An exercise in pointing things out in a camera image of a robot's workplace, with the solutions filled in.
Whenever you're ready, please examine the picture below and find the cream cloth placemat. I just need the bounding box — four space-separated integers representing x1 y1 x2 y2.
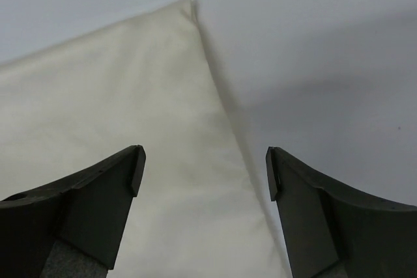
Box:
0 0 293 278

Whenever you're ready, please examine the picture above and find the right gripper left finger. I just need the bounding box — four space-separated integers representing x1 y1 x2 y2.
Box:
1 145 146 277

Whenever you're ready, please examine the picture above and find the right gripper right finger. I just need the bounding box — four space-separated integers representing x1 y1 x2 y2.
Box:
266 147 416 277

